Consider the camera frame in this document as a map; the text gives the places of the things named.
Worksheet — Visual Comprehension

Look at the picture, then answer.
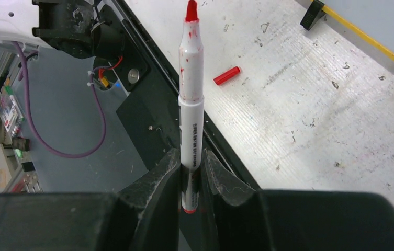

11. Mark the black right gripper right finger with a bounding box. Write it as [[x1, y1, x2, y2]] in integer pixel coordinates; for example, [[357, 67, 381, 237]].
[[200, 150, 394, 250]]

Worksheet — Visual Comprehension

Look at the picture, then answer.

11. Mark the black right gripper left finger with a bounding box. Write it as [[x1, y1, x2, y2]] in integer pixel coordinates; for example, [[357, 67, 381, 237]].
[[0, 149, 181, 250]]

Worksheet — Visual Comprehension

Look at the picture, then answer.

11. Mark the red white marker pen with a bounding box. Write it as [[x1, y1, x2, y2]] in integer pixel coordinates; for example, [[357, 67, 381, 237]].
[[178, 1, 205, 214]]

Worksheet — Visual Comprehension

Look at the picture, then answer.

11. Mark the red marker cap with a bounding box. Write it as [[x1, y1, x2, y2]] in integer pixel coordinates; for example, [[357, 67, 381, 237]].
[[213, 66, 241, 85]]

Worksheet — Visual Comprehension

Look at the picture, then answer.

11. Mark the yellow framed whiteboard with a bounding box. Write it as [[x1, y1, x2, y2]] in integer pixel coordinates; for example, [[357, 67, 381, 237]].
[[321, 0, 394, 61]]

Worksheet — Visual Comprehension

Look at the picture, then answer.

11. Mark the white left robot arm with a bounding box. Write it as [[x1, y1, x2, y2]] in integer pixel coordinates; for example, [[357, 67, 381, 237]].
[[0, 1, 125, 60]]

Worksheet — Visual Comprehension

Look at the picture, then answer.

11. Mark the black whiteboard stand foot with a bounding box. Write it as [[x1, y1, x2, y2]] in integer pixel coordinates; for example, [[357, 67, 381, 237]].
[[300, 0, 325, 31]]

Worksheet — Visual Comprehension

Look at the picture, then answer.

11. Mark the clutter beyond table edge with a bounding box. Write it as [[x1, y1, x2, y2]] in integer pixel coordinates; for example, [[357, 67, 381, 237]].
[[0, 50, 43, 193]]

